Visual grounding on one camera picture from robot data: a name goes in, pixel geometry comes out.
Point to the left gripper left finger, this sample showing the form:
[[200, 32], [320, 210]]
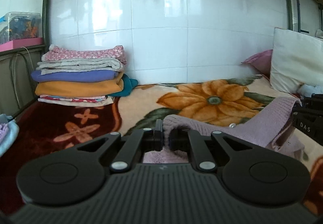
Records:
[[136, 145]]

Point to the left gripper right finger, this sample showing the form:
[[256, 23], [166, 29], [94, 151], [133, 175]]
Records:
[[195, 146]]

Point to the lilac knitted sweater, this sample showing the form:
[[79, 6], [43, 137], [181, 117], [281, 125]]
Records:
[[271, 128]]

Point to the light blue knitted garment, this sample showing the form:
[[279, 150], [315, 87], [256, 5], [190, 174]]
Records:
[[308, 90]]

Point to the white pillow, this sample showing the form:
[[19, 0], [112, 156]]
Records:
[[296, 60]]

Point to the teal folded garment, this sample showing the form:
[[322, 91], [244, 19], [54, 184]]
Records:
[[129, 85]]

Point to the pink pillow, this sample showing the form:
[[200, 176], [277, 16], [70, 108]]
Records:
[[261, 62]]

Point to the white patterned folded garment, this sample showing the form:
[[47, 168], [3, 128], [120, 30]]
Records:
[[91, 102]]

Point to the purple folded garment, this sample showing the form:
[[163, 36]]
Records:
[[83, 77]]

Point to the pink floral folded garment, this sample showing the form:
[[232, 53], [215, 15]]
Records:
[[56, 53]]

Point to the orange folded garment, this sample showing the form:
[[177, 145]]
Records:
[[79, 89]]

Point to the floral fleece blanket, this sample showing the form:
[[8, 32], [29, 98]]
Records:
[[45, 127]]

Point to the pale blue lilac cloth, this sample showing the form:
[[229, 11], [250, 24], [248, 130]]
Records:
[[9, 133]]

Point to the pink box lid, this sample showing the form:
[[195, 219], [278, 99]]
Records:
[[15, 44]]

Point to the clear plastic storage box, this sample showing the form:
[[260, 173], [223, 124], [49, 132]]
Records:
[[20, 25]]

